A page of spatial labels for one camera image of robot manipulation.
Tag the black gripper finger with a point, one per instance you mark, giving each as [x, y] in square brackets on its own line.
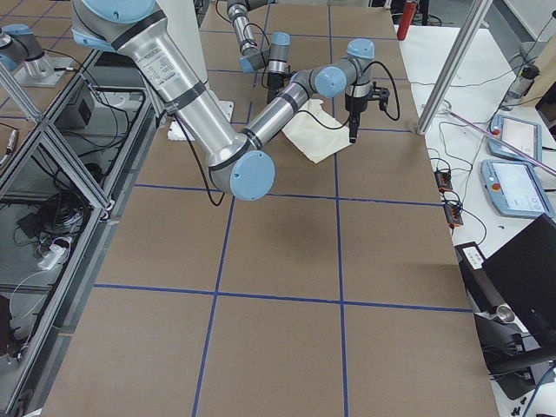
[353, 132]

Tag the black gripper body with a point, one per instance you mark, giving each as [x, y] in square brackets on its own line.
[272, 82]
[353, 106]

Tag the cream long-sleeve cat shirt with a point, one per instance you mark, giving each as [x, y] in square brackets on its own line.
[316, 133]

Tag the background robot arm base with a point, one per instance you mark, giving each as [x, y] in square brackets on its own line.
[19, 47]

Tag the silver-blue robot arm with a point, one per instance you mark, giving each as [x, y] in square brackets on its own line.
[236, 162]
[258, 51]

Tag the orange black adapter box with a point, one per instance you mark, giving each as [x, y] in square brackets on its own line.
[443, 181]

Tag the red cylinder bottle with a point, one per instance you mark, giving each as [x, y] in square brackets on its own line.
[406, 19]

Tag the near blue teach pendant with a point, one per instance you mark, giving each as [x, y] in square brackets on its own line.
[514, 189]

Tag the blue teach pendant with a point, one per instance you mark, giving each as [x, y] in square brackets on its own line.
[523, 135]
[514, 189]

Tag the far blue teach pendant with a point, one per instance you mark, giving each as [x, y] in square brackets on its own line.
[523, 135]

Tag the black box with label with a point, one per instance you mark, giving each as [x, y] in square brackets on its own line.
[484, 294]

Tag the black monitor on stand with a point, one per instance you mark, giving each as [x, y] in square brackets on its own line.
[523, 274]

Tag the white power strip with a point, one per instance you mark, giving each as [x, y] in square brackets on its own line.
[52, 257]

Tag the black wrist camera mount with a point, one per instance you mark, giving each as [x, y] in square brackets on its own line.
[381, 96]

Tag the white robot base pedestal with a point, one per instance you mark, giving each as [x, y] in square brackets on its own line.
[183, 29]

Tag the aluminium frame post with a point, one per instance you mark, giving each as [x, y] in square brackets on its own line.
[462, 43]

